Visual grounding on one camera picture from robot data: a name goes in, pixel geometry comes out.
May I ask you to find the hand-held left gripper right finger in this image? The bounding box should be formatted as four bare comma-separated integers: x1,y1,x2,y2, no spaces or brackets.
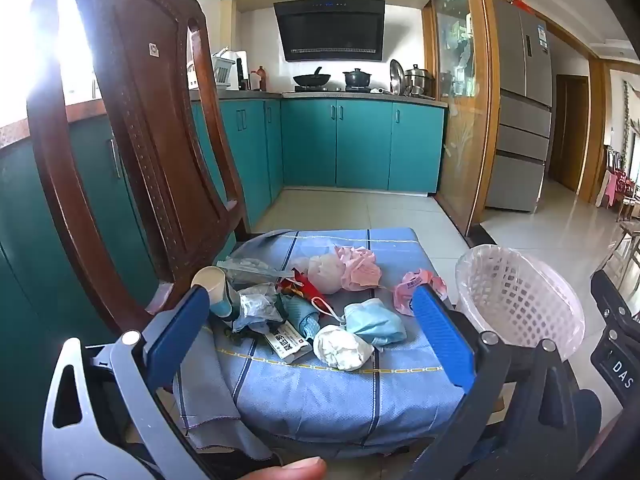
411,284,603,480

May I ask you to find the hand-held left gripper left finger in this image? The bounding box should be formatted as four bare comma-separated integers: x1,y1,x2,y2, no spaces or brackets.
41,285,211,480

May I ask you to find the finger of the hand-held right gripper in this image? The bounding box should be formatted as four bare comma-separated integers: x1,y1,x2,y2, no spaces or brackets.
590,270,640,325

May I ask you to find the white and blue paper cup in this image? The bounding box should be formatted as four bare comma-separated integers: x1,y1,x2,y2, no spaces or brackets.
191,266,242,322

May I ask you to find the pink labelled wrapper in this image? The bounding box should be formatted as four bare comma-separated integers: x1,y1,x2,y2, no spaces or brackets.
392,269,449,317

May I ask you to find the blue face mask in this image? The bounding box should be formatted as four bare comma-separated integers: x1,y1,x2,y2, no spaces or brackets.
311,296,409,352

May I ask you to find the clear plastic wrap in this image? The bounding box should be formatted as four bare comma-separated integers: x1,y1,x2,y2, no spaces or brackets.
231,284,287,334

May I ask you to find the white plastic mesh basket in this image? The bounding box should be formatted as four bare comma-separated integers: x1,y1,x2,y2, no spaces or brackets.
454,244,586,367

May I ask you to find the clear bag of white tablets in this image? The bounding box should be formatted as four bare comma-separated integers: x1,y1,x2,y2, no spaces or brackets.
216,256,297,287

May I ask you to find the white tissue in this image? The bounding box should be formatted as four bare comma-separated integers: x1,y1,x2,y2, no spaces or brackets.
313,324,375,372

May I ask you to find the white printed paper packet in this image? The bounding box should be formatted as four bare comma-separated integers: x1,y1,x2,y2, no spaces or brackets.
261,326,314,366

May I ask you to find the teal quilted cloth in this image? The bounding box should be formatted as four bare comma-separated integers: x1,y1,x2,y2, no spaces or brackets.
279,294,324,339

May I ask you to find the red foil packet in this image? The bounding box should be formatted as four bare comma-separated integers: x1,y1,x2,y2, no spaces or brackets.
275,269,327,307

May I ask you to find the person's left hand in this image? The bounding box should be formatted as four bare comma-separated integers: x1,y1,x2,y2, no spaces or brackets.
249,456,328,480

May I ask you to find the pink hanging cloth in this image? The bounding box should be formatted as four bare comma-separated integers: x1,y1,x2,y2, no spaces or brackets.
594,170,621,209

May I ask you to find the blue checked cloth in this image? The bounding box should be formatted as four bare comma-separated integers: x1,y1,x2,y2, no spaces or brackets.
172,227,482,462

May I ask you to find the brown wooden door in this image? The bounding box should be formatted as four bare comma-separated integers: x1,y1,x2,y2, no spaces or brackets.
548,74,590,194

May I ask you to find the silver refrigerator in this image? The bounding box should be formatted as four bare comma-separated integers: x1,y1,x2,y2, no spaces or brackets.
484,0,554,214

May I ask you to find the brown wooden chair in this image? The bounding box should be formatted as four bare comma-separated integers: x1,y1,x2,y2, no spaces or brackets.
27,0,252,342

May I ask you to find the wood framed glass door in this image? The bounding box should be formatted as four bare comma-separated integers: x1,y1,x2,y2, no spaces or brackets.
421,0,502,237

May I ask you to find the steel stock pot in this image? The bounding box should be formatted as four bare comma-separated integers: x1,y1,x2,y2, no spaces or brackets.
404,64,435,97

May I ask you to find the white dish rack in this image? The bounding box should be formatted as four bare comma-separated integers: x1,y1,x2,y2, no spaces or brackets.
210,49,249,92

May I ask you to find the steel pot lid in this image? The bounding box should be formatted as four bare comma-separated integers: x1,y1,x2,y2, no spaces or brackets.
389,59,407,96

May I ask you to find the gas stove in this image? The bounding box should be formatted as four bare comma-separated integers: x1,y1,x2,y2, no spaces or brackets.
291,85,374,95

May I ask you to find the black wok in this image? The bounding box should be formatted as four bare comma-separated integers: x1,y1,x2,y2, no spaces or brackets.
292,66,333,87

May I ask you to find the black range hood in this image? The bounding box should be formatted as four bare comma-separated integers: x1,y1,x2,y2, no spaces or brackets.
273,0,387,64

